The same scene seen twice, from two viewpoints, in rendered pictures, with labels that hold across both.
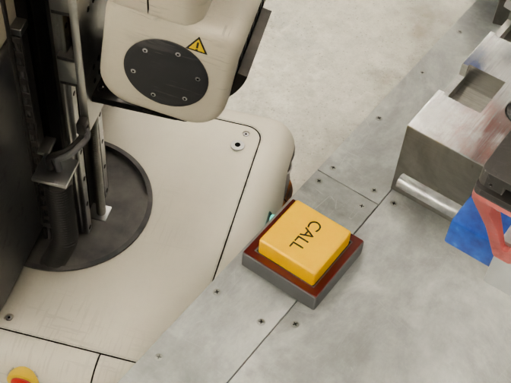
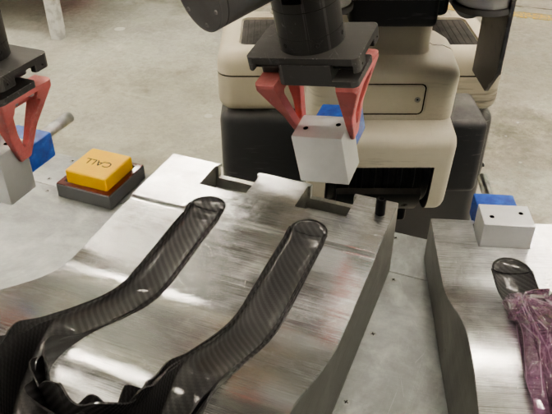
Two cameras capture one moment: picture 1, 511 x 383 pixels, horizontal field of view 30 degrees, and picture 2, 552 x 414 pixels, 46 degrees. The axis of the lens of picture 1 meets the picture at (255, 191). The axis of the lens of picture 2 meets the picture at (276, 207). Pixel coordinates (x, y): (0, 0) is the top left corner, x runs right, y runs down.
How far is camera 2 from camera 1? 1.02 m
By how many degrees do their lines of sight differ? 58
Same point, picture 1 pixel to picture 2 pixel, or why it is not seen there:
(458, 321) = (49, 260)
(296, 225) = (107, 158)
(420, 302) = (67, 241)
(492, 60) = (271, 186)
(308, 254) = (80, 165)
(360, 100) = not seen: outside the picture
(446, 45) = not seen: hidden behind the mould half
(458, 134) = (170, 175)
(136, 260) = not seen: hidden behind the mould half
